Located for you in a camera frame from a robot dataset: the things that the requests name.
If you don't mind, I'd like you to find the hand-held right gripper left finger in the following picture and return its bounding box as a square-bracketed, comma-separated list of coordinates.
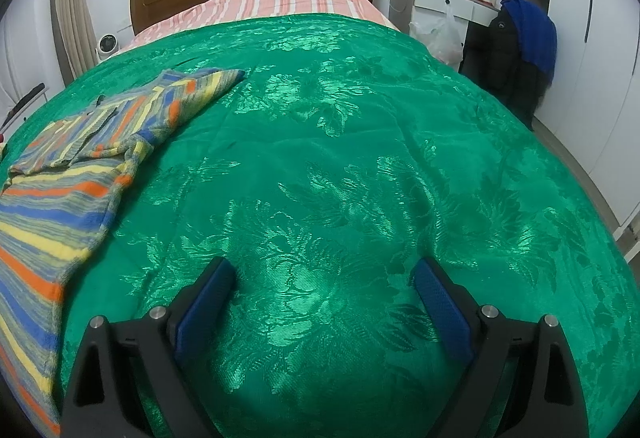
[60, 257, 237, 438]

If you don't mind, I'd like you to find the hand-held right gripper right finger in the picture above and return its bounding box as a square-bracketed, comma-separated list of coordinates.
[410, 257, 590, 438]

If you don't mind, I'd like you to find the green satin blanket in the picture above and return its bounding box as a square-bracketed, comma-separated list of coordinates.
[0, 14, 640, 438]

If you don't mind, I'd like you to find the striped knit sweater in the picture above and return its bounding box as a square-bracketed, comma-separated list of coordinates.
[0, 68, 246, 436]

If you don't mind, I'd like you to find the beige curtain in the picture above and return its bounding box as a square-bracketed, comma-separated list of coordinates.
[50, 0, 99, 85]

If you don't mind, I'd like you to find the white round fan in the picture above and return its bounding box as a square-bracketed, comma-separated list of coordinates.
[96, 34, 121, 62]

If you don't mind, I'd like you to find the blue garment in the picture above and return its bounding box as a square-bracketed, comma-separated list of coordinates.
[500, 0, 558, 89]

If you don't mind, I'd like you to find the white desk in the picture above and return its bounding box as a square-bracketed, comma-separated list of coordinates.
[390, 0, 501, 44]

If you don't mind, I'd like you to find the white plastic bag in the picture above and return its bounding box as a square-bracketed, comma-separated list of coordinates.
[409, 1, 464, 66]

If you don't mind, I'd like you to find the black jacket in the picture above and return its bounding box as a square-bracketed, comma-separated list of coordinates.
[459, 8, 544, 131]

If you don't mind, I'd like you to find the white wardrobe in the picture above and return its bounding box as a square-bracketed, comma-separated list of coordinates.
[514, 0, 640, 229]

